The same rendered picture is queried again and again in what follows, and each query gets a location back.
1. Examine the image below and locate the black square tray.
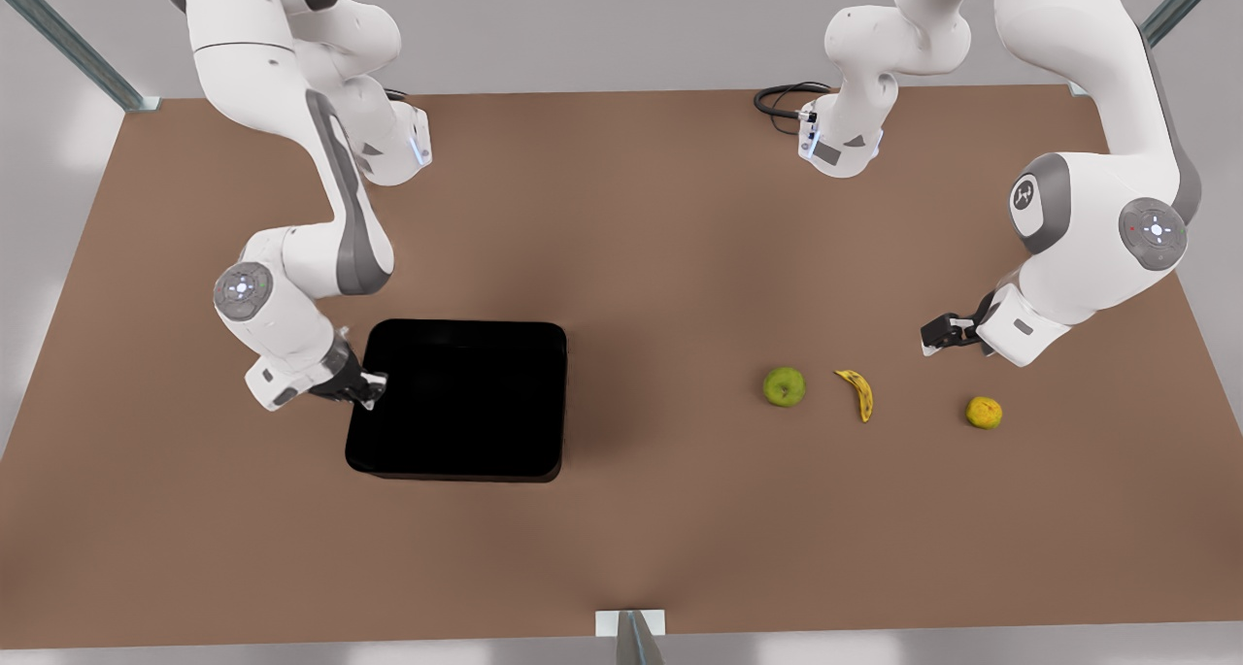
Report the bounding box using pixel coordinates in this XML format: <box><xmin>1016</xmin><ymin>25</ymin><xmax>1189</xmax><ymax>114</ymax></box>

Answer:
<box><xmin>345</xmin><ymin>318</ymin><xmax>569</xmax><ymax>482</ymax></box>

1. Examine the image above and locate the yellow banana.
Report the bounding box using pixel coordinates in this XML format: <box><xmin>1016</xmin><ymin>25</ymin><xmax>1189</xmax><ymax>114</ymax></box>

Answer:
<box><xmin>834</xmin><ymin>369</ymin><xmax>875</xmax><ymax>423</ymax></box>

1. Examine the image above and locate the silver frame post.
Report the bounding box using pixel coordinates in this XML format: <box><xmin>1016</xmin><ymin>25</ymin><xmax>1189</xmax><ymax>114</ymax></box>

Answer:
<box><xmin>595</xmin><ymin>608</ymin><xmax>667</xmax><ymax>665</ymax></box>
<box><xmin>0</xmin><ymin>0</ymin><xmax>161</xmax><ymax>114</ymax></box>
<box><xmin>1066</xmin><ymin>0</ymin><xmax>1236</xmax><ymax>97</ymax></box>

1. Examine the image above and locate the green apple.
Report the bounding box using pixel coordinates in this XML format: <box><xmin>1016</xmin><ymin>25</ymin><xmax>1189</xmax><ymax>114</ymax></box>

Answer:
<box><xmin>762</xmin><ymin>366</ymin><xmax>807</xmax><ymax>409</ymax></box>

